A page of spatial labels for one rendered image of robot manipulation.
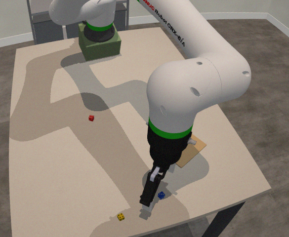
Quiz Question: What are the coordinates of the blue die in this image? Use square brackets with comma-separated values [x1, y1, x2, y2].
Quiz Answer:
[158, 192, 165, 199]

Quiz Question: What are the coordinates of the tan square mat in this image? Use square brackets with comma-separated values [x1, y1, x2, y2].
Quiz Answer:
[176, 134, 207, 168]

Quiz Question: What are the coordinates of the yellow die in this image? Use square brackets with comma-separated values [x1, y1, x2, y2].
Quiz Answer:
[117, 213, 124, 221]

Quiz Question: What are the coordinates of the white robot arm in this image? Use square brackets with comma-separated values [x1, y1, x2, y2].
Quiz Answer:
[49, 0, 251, 155]

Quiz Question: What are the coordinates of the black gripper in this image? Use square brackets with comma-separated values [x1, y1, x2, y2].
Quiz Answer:
[139, 146, 182, 212]

